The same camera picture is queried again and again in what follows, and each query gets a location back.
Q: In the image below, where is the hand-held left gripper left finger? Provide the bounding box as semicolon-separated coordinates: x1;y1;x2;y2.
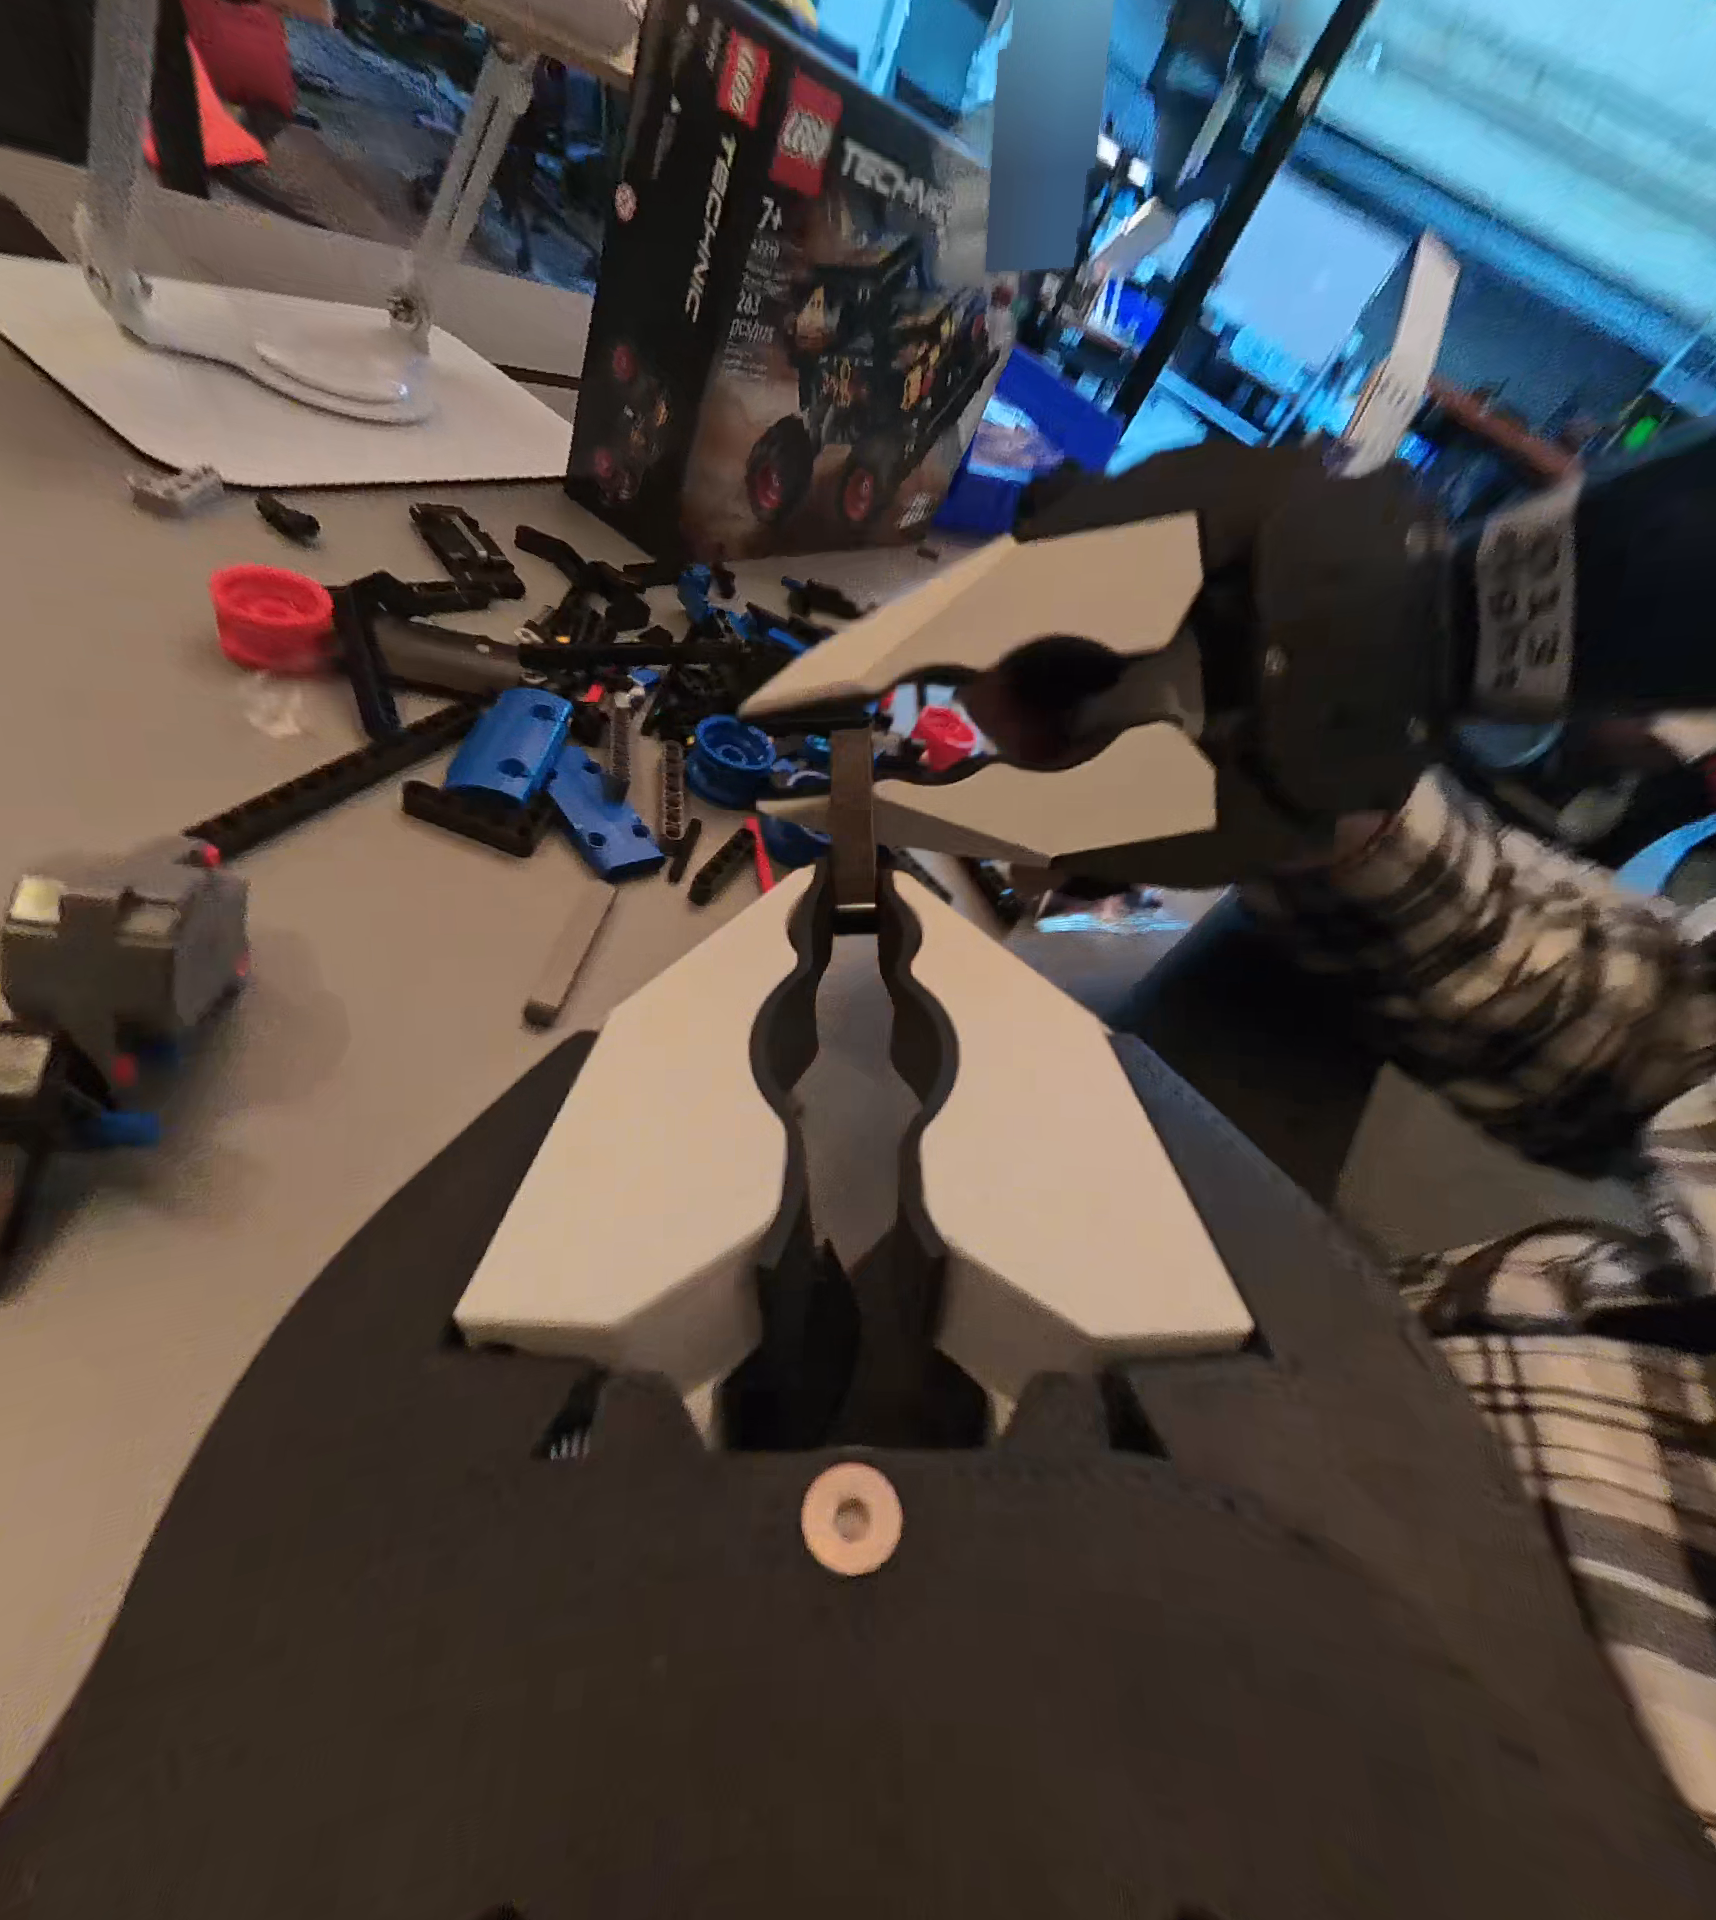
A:
456;870;844;1430

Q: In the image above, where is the blue plastic bin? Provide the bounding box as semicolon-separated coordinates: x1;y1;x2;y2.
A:
930;346;1129;543

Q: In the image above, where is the long black beam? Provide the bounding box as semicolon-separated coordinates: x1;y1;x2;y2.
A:
184;704;481;870

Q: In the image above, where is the black steel pole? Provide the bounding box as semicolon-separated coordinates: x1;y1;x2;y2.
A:
1102;0;1389;437

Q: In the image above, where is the black strap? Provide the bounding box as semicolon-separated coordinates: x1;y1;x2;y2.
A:
1428;1226;1716;1360

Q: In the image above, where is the blue curved shell panel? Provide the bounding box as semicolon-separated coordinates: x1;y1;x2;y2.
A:
444;693;578;805

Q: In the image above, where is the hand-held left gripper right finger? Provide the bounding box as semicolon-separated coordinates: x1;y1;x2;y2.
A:
882;870;1264;1430

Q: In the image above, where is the printed toy set box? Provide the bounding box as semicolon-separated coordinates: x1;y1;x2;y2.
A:
565;0;1017;561

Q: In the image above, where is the pile of loose building parts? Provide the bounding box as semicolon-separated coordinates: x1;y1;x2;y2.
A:
184;506;1013;911

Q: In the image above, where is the blue angled shell panel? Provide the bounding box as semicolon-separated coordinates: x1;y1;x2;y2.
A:
551;748;673;880

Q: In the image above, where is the grey desk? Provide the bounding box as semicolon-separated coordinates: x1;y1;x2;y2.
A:
0;124;1404;1875

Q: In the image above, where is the person in plaid shirt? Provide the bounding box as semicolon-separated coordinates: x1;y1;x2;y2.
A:
1396;901;1716;1920

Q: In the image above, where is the black flat beam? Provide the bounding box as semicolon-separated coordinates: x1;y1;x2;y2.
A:
401;786;565;859

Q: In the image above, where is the white book stand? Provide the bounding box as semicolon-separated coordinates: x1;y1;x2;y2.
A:
74;0;535;427

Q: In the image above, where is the grey pull-back motor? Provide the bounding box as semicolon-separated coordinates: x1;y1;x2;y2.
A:
0;838;258;1057

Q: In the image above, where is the dark grey beam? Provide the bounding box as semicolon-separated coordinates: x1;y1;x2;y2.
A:
523;880;620;1034

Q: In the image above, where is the black curved shell panel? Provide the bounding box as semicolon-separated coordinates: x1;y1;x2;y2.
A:
371;618;528;696

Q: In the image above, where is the black beam chassis assembly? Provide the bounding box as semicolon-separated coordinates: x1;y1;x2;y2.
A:
408;506;528;603

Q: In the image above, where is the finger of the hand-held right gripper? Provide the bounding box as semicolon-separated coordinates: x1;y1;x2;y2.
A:
735;516;1214;726
752;726;1222;875

